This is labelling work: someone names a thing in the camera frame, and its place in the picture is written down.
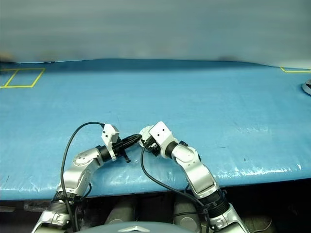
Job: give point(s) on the round silver motor lid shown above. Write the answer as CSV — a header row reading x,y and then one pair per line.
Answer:
x,y
145,131

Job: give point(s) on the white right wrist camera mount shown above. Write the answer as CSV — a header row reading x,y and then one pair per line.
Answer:
x,y
160,131

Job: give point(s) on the grey robot torso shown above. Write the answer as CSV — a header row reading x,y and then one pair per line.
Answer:
x,y
136,229

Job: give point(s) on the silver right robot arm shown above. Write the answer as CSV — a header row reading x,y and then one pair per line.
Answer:
x,y
199,177

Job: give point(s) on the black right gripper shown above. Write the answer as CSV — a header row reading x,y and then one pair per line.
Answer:
x,y
153,146

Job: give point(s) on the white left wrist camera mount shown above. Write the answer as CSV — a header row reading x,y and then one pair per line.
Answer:
x,y
108,132

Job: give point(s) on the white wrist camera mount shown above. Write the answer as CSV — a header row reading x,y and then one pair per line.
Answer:
x,y
108,132
160,131

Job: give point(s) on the grey rounded shape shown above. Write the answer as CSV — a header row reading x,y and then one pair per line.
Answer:
x,y
120,212
181,206

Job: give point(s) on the silver metal object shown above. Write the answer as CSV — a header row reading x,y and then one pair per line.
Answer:
x,y
308,87

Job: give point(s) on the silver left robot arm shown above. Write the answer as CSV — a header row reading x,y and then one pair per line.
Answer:
x,y
75,177

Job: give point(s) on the blue table cover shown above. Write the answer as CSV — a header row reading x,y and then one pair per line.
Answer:
x,y
194,109

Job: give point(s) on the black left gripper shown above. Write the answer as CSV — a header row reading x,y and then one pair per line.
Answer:
x,y
119,146

